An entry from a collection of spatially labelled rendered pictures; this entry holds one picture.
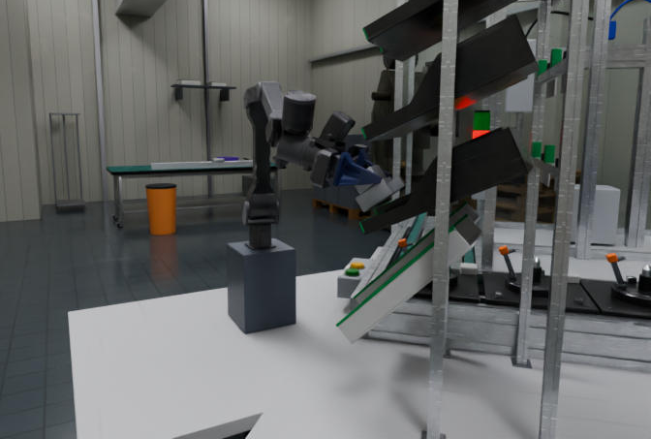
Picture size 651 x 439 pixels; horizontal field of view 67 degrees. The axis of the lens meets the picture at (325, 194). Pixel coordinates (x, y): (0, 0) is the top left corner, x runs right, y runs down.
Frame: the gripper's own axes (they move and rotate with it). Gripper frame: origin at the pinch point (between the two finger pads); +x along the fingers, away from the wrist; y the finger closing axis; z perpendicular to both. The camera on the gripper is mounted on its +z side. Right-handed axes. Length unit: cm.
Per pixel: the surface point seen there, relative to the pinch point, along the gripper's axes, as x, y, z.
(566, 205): 31.4, -4.6, 5.9
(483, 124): 9, 63, 10
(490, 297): 27, 36, -26
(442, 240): 16.9, -7.5, -4.6
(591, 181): 46, 130, -3
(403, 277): 12.5, -5.0, -13.7
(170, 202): -356, 390, -199
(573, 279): 44, 57, -21
